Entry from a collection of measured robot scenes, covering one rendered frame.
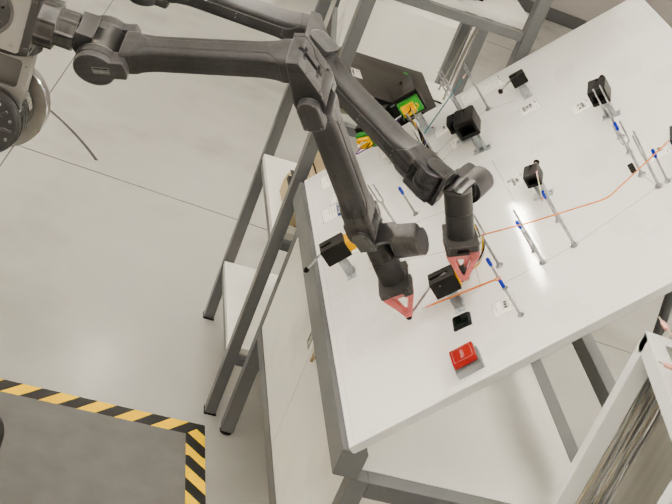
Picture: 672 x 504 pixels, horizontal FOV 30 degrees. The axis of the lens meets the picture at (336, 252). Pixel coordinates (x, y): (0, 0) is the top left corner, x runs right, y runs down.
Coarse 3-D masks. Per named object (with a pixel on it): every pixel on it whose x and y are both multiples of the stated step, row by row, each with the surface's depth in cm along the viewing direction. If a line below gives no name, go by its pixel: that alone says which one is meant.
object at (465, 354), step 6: (468, 342) 245; (456, 348) 246; (462, 348) 244; (468, 348) 243; (474, 348) 244; (450, 354) 245; (456, 354) 244; (462, 354) 243; (468, 354) 242; (474, 354) 241; (456, 360) 243; (462, 360) 242; (468, 360) 241; (474, 360) 242; (456, 366) 242; (462, 366) 242
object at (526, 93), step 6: (516, 72) 316; (522, 72) 314; (510, 78) 315; (516, 78) 314; (522, 78) 315; (516, 84) 315; (522, 84) 315; (498, 90) 317; (522, 90) 317; (528, 90) 317; (522, 96) 318; (528, 96) 316
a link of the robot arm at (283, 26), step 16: (144, 0) 264; (160, 0) 266; (176, 0) 264; (192, 0) 264; (208, 0) 263; (224, 0) 263; (240, 0) 265; (256, 0) 267; (224, 16) 266; (240, 16) 265; (256, 16) 264; (272, 16) 265; (288, 16) 266; (304, 16) 267; (320, 16) 268; (272, 32) 267; (288, 32) 266; (304, 32) 266
